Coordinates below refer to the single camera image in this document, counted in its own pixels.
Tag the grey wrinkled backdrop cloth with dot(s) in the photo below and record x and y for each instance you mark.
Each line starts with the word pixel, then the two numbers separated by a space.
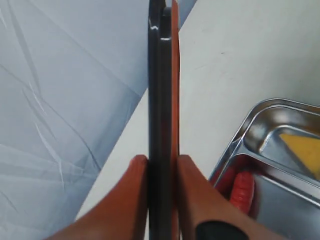
pixel 72 73

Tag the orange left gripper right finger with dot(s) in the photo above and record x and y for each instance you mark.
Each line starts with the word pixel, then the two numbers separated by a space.
pixel 204 214

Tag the yellow toy cheese wedge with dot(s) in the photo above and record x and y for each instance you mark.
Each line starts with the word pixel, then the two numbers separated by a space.
pixel 306 149

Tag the steel two-compartment lunch box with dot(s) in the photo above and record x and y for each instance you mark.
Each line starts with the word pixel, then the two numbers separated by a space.
pixel 286 195

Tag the red toy sausage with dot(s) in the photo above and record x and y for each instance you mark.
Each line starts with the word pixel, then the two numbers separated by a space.
pixel 242 192

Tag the dark transparent lunch box lid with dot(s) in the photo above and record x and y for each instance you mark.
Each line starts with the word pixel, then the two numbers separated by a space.
pixel 163 118

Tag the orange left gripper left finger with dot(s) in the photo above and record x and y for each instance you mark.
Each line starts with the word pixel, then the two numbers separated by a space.
pixel 120 215

